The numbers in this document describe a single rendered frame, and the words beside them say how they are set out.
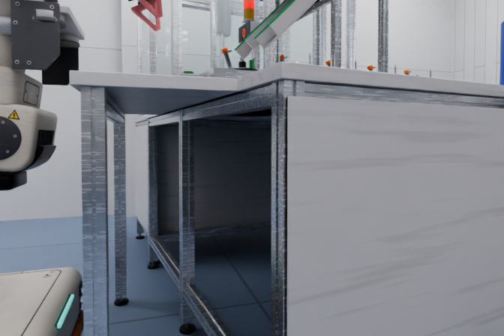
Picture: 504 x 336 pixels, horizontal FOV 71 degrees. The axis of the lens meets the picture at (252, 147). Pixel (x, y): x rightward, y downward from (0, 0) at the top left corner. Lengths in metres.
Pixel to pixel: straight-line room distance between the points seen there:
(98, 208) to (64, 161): 2.84
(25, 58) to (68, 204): 2.77
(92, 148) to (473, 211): 0.90
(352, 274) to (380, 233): 0.10
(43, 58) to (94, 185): 0.34
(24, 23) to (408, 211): 0.97
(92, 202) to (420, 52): 4.51
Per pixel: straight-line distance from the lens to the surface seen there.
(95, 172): 0.81
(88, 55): 3.68
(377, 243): 0.80
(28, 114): 1.00
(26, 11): 1.02
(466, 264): 1.04
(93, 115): 0.81
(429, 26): 5.10
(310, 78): 0.67
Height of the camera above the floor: 0.73
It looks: 2 degrees down
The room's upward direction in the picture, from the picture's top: straight up
